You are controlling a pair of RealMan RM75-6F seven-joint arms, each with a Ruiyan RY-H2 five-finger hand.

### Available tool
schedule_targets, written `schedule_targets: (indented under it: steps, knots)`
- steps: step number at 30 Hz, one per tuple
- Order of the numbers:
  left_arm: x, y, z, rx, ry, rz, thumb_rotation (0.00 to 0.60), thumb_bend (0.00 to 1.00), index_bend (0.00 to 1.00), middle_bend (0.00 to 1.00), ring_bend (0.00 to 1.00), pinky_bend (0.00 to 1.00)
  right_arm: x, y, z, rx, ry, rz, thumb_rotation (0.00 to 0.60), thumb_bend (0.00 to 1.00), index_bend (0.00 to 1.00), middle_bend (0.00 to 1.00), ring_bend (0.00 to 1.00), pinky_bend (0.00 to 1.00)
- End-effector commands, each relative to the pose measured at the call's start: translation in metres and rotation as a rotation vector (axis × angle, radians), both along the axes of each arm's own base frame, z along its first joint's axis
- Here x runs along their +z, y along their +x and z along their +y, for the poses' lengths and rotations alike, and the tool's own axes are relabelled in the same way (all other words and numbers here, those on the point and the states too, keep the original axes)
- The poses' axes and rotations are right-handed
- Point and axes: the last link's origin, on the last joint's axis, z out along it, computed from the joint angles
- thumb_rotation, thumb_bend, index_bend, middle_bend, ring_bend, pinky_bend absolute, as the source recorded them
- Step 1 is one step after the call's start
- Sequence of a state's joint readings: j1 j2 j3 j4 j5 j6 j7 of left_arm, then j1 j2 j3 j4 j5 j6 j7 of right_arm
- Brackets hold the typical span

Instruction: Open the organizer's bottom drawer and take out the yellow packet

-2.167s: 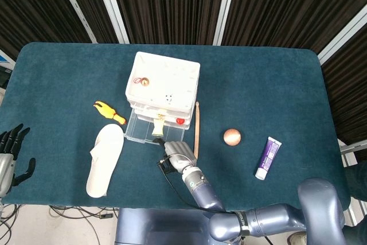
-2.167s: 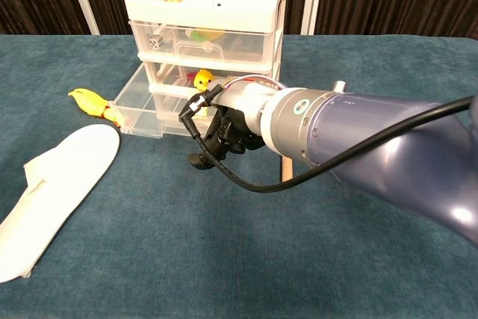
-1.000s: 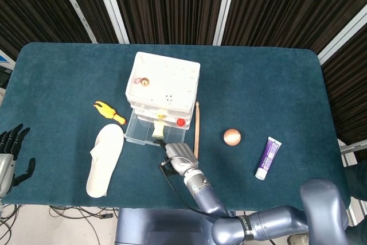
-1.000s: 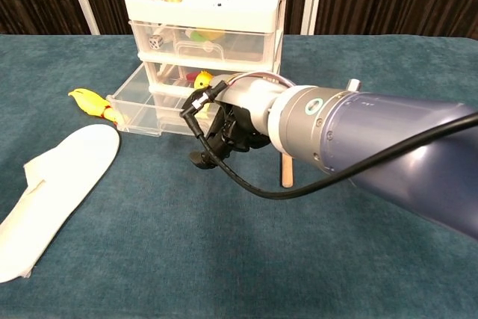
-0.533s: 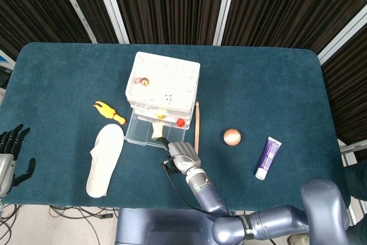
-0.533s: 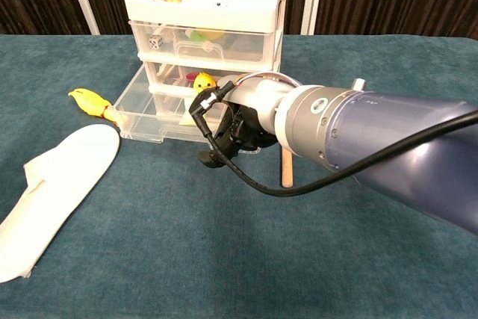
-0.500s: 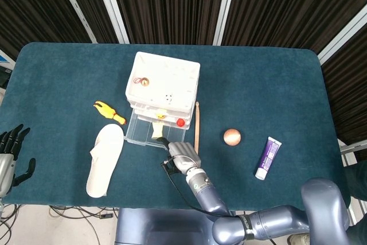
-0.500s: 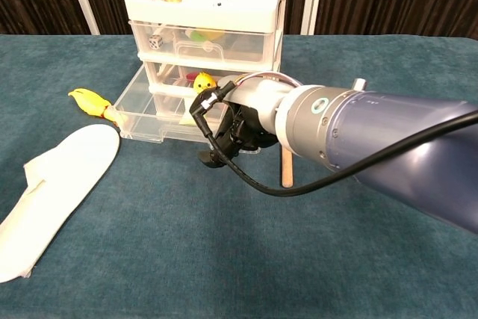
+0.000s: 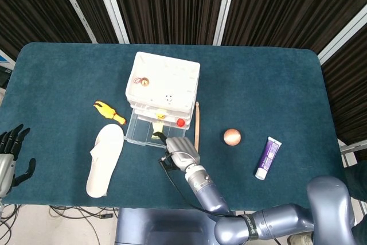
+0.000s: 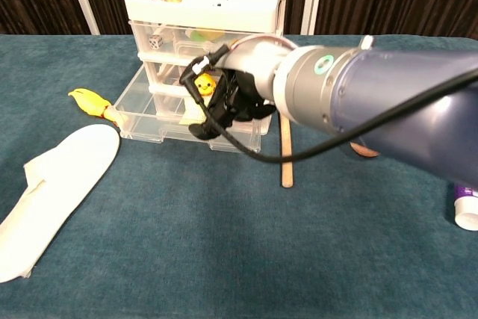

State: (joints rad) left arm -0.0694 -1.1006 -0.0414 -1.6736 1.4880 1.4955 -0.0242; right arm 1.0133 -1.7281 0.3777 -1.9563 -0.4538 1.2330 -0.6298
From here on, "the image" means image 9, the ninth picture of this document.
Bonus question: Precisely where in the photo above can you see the white plastic drawer cabinet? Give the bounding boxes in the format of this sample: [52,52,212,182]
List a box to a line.
[124,51,201,131]

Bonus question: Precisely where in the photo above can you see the purple white toothpaste tube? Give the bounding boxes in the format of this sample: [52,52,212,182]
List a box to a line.
[255,137,283,181]

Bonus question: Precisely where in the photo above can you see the blue-grey robot torso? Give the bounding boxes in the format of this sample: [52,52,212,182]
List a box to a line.
[114,207,239,245]

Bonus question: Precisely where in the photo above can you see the pale yellow sachet packet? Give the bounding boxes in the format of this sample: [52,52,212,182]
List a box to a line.
[151,121,165,140]

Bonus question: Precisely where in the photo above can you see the dark teal cloth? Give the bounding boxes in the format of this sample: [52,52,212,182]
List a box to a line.
[343,160,367,245]

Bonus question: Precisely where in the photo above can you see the teal table cloth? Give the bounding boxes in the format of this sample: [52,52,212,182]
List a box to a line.
[2,41,352,213]

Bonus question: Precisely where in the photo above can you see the dark pleated curtain panel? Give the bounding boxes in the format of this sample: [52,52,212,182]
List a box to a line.
[0,0,93,61]
[61,0,120,44]
[222,0,367,54]
[321,23,367,146]
[107,0,231,46]

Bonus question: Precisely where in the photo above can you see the brass bell with red string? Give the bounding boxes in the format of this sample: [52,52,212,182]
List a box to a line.
[132,76,150,87]

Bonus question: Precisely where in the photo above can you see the wooden drumstick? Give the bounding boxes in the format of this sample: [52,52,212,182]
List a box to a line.
[193,101,201,153]

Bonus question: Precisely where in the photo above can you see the orange cork ball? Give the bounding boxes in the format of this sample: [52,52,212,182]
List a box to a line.
[222,128,243,146]

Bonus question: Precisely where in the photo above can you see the aluminium frame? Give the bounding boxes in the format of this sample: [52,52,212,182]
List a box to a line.
[339,138,367,167]

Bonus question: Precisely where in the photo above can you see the yellow rubber chicken toy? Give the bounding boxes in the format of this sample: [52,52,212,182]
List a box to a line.
[93,100,127,126]

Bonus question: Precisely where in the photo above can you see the white partition post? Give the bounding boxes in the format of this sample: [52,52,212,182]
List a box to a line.
[91,0,130,44]
[317,3,367,67]
[52,0,97,42]
[213,0,240,46]

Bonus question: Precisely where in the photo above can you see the tangled floor cables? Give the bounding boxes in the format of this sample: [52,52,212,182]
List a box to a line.
[0,203,119,245]

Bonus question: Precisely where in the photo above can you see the clear plastic drawer with dividers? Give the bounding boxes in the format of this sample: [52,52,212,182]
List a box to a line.
[123,108,190,150]

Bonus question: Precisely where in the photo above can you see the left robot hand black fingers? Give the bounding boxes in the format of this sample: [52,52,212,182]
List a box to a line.
[0,123,36,197]

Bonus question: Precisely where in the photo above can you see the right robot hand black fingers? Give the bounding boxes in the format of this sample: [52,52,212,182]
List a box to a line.
[153,132,201,173]

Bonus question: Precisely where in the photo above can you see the blue white box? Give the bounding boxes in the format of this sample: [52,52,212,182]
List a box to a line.
[0,49,15,71]

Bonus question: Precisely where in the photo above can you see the white disposable slipper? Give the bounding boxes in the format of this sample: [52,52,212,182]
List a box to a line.
[85,123,125,199]

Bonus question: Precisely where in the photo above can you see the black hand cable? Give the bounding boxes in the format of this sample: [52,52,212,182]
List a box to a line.
[160,157,241,219]

